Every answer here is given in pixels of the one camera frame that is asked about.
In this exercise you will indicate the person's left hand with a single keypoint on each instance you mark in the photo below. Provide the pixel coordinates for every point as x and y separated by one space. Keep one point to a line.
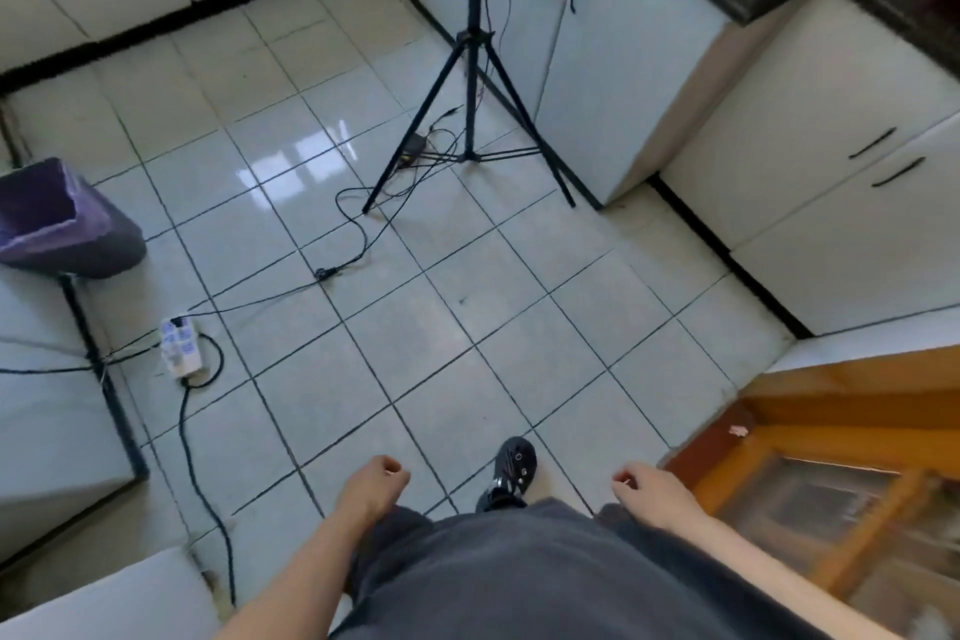
375 489

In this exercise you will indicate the person's right hand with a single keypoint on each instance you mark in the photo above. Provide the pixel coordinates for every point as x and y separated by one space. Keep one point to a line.
660 501

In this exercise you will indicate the person's right forearm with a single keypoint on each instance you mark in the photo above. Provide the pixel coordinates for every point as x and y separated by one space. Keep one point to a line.
795 587

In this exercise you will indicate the person's left forearm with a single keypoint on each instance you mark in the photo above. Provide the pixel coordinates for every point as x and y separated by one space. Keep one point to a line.
300 579

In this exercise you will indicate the person's black right shoe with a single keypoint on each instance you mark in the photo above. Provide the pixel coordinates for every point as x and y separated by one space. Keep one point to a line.
514 467

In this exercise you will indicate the orange wooden door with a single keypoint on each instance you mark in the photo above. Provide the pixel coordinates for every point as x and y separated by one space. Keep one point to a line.
825 437

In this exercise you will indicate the white power strip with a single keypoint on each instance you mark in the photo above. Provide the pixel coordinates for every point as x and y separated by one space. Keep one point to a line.
181 351

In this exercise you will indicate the trash bin purple liner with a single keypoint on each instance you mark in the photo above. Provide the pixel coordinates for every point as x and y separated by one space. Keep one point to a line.
90 242

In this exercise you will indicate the white corner base cabinet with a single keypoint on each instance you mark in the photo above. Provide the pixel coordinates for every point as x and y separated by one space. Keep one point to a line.
622 62

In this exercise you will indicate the black tripod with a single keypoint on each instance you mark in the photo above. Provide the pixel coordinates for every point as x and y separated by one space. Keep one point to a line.
472 24

